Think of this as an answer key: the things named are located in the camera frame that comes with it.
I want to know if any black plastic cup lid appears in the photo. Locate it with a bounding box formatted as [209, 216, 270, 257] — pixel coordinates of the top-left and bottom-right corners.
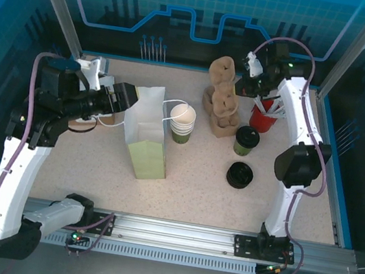
[233, 124, 262, 150]

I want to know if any blue table edge strip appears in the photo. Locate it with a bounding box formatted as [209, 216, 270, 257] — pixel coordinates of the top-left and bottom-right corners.
[297, 92, 365, 251]

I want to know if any stack of black cup lids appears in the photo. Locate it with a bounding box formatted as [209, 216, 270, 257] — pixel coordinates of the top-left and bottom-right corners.
[223, 159, 257, 192]

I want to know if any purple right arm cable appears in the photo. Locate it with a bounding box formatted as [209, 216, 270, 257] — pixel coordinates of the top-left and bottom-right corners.
[215, 32, 349, 274]

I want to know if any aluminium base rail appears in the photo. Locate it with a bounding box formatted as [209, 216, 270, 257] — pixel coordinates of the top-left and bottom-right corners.
[21, 196, 357, 274]

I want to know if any white wrapped straw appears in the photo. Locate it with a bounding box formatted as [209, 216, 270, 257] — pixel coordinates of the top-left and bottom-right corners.
[269, 95, 289, 116]
[251, 97, 269, 116]
[265, 108, 289, 122]

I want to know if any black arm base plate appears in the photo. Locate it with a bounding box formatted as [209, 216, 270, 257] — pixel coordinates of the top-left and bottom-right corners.
[63, 204, 118, 239]
[232, 233, 298, 266]

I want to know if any small circuit board with LED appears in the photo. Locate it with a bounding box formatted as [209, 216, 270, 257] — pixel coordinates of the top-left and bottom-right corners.
[67, 228, 91, 247]
[264, 262, 284, 274]

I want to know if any aluminium frame post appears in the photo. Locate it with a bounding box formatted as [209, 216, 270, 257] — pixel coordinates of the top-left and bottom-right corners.
[314, 0, 365, 108]
[13, 0, 94, 61]

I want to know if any stack of green paper cups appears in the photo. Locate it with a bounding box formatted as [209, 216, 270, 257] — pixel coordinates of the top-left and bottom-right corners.
[165, 102, 198, 147]

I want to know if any brown pulp cup carrier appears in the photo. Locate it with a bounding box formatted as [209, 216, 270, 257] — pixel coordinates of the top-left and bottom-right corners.
[205, 54, 242, 98]

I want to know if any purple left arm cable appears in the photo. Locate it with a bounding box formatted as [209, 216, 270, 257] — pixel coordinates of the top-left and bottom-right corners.
[0, 45, 139, 274]

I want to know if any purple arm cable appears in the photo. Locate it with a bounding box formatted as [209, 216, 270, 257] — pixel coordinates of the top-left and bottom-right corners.
[0, 45, 139, 274]
[215, 32, 349, 274]

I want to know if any white green paper bag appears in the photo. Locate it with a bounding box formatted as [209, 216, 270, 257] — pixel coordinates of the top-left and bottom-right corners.
[88, 77, 201, 188]

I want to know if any red plastic cup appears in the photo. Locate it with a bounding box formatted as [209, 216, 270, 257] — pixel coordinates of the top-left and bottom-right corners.
[247, 95, 281, 137]

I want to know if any slotted grey cable tray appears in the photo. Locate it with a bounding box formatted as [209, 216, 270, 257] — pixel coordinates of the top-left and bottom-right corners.
[40, 228, 259, 274]

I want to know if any stack of brown pulp carriers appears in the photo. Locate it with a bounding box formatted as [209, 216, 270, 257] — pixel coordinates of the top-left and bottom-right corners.
[196, 77, 248, 143]

